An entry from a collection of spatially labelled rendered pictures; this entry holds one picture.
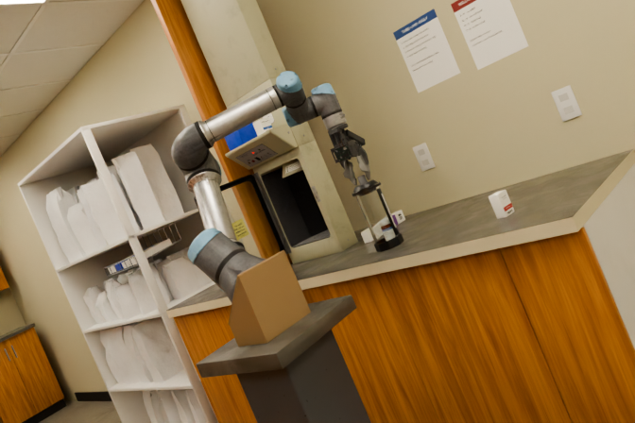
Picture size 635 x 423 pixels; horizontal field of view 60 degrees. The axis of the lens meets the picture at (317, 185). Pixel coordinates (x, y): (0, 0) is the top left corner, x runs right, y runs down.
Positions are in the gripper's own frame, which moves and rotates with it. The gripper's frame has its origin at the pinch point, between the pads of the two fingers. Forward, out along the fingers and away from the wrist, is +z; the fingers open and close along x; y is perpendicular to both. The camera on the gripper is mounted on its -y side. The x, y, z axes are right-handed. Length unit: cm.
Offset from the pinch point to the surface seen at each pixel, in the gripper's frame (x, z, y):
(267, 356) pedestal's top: -4, 26, 79
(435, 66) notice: 27, -29, -51
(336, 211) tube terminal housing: -28.5, 9.9, -26.9
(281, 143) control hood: -34.4, -24.6, -16.1
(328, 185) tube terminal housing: -28.2, -1.3, -28.2
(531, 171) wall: 46, 23, -46
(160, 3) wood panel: -68, -104, -23
